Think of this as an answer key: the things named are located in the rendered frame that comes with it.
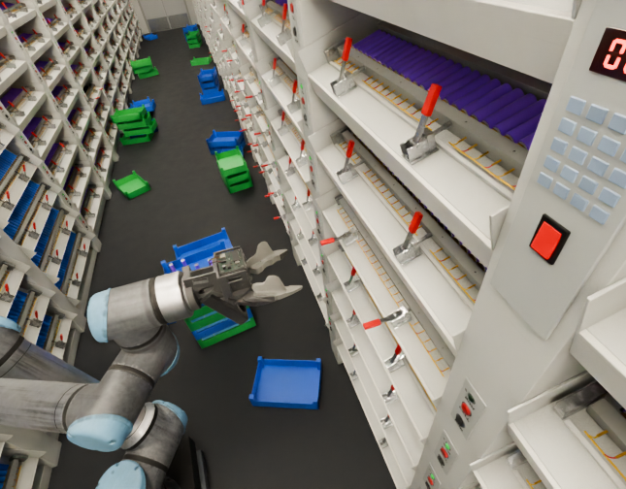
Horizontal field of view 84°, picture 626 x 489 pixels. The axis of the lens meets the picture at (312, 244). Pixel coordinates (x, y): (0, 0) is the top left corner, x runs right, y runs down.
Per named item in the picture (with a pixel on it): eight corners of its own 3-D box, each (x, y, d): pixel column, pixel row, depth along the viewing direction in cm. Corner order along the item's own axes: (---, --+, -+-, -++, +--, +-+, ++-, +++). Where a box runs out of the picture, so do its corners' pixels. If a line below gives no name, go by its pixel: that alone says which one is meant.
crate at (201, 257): (173, 302, 153) (165, 290, 147) (167, 272, 167) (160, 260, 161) (238, 277, 160) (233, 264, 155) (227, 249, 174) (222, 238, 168)
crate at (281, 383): (252, 406, 156) (248, 399, 151) (261, 364, 171) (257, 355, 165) (318, 409, 152) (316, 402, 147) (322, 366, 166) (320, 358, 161)
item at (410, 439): (418, 473, 89) (408, 465, 79) (334, 298, 132) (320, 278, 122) (489, 437, 87) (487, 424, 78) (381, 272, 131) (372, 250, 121)
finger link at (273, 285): (297, 282, 61) (247, 279, 63) (300, 303, 65) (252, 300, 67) (300, 269, 64) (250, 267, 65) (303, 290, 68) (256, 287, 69)
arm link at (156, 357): (124, 386, 72) (94, 354, 63) (152, 338, 80) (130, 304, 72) (165, 393, 70) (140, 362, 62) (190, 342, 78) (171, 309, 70)
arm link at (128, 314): (110, 316, 70) (83, 283, 63) (173, 298, 72) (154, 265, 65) (104, 356, 63) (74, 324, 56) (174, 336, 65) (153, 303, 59)
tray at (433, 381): (440, 415, 63) (432, 401, 56) (327, 220, 106) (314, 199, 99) (542, 363, 61) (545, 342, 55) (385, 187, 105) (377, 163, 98)
